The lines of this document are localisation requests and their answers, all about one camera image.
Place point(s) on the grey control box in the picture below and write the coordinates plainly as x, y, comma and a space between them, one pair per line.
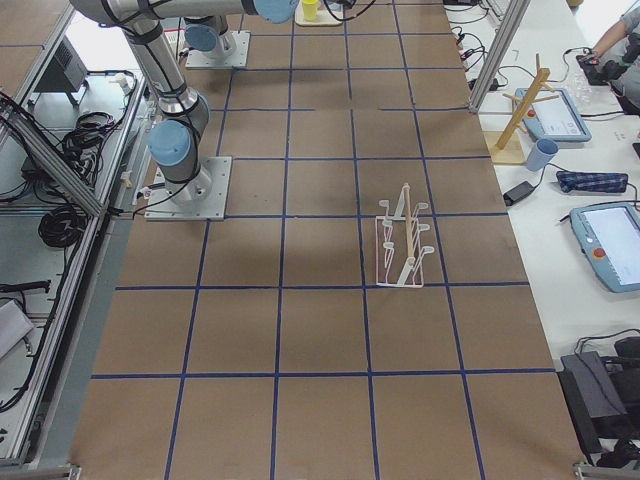
66, 73

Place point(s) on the bright yellow cup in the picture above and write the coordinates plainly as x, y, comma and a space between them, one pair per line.
309, 10

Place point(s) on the black equipment case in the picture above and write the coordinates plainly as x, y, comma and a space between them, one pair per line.
600, 383

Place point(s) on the cream plastic tray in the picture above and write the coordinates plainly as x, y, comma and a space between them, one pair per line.
324, 17

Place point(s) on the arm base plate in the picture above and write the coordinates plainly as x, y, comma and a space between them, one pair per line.
204, 198
238, 60

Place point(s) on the near teach pendant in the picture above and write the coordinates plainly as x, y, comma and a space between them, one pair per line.
608, 235

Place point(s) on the light blue cup on desk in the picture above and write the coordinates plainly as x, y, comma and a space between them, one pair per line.
541, 153

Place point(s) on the aluminium frame post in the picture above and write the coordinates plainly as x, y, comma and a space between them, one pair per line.
502, 40

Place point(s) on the teach pendant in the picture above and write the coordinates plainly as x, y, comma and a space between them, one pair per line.
608, 235
555, 116

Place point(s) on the black game controller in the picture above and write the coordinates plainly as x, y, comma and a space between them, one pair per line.
600, 73

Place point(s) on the person's forearm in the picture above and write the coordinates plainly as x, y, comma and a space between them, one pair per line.
621, 29

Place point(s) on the far teach pendant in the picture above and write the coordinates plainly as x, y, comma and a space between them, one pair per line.
555, 116

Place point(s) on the black power adapter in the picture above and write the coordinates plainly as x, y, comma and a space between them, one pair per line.
518, 193

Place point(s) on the wooden cup tree stand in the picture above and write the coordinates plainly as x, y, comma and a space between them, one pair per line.
502, 148

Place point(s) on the blue plaid pouch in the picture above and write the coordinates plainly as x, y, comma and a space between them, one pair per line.
592, 182

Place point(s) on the white wire cup rack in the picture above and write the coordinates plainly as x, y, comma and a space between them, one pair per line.
399, 253

